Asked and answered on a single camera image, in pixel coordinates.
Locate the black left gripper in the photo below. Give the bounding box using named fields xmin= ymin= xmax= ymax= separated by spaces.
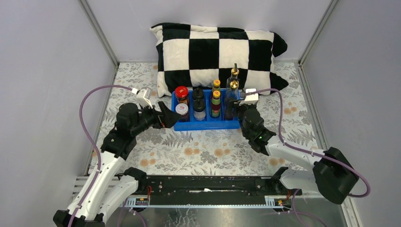
xmin=131 ymin=102 xmax=182 ymax=137

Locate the white lid sauce jar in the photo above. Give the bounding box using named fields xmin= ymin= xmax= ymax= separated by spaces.
xmin=175 ymin=103 xmax=190 ymax=122

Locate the red lid sauce jar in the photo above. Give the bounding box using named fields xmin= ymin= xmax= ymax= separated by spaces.
xmin=174 ymin=86 xmax=190 ymax=106

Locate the black cap shaker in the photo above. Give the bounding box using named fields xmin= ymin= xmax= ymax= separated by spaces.
xmin=192 ymin=99 xmax=206 ymax=121
xmin=192 ymin=87 xmax=205 ymax=101

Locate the gold top oil bottle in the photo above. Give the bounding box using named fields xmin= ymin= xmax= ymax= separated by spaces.
xmin=224 ymin=79 xmax=239 ymax=120
xmin=226 ymin=63 xmax=239 ymax=88

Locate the blue plastic divided bin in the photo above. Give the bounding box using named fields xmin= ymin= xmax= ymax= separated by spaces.
xmin=174 ymin=88 xmax=240 ymax=131

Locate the yellow cap sauce bottle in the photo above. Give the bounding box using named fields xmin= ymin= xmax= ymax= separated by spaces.
xmin=212 ymin=79 xmax=221 ymax=93
xmin=210 ymin=90 xmax=221 ymax=118

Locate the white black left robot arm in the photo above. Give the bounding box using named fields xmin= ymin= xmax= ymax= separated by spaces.
xmin=53 ymin=101 xmax=181 ymax=227

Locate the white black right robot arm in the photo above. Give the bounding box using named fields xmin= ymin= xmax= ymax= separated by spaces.
xmin=228 ymin=100 xmax=360 ymax=204

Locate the floral pattern table mat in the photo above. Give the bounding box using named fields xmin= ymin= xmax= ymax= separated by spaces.
xmin=96 ymin=62 xmax=318 ymax=176

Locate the black white checkered pillow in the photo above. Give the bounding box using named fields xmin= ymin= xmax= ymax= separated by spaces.
xmin=150 ymin=22 xmax=288 ymax=97

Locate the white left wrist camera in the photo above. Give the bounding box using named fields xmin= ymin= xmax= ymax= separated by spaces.
xmin=131 ymin=87 xmax=153 ymax=109

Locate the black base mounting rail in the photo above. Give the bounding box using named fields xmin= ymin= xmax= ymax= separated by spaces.
xmin=133 ymin=175 xmax=302 ymax=206

